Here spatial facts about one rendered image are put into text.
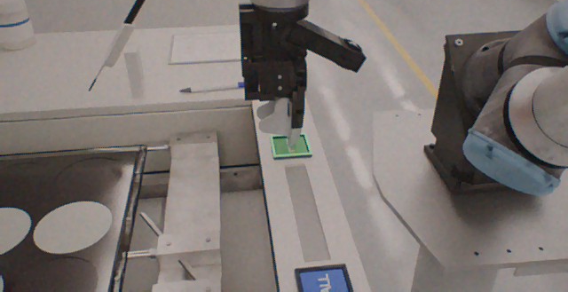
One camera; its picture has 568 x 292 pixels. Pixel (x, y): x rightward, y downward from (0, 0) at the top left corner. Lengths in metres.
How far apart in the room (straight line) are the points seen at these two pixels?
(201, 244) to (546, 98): 0.44
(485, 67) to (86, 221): 0.63
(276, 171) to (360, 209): 1.42
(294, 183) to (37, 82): 0.53
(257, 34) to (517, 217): 0.52
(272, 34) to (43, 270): 0.41
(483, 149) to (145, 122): 0.54
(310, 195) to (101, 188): 0.32
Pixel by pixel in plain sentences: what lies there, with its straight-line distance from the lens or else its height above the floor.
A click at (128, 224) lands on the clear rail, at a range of 0.72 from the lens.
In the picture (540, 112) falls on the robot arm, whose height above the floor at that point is 1.11.
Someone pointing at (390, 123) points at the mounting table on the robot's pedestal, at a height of 0.82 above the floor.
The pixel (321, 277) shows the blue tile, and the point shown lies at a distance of 0.55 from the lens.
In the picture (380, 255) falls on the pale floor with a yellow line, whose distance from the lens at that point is 1.92.
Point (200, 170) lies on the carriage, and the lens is 0.83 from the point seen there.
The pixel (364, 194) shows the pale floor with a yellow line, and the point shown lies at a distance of 2.16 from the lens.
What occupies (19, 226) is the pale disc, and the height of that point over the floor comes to 0.90.
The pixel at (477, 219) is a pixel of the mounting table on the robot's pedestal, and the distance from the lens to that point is 0.87.
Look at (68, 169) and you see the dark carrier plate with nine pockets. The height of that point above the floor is 0.90.
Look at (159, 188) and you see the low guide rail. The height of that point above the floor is 0.84.
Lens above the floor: 1.38
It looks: 33 degrees down
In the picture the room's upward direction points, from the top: straight up
